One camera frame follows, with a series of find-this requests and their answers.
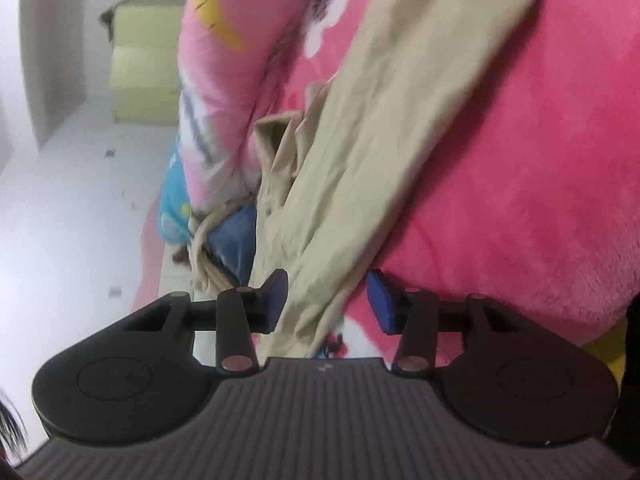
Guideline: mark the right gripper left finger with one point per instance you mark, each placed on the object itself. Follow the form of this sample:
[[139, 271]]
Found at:
[[243, 312]]

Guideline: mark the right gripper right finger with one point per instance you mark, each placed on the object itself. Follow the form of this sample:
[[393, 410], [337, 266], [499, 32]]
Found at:
[[412, 313]]

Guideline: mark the beige jacket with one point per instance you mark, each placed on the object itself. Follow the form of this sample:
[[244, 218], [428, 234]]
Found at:
[[335, 177]]

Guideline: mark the beige garment pile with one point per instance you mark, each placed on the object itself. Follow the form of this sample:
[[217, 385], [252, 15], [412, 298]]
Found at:
[[208, 275]]

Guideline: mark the blue jeans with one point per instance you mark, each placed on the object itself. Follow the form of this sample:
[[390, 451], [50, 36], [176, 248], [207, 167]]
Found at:
[[233, 242]]

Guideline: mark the pink cartoon quilt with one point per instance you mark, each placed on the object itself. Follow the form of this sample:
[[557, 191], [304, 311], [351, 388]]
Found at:
[[240, 61]]

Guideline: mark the yellow-green wardrobe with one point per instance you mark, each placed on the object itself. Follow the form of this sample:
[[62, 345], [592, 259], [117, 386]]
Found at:
[[144, 78]]

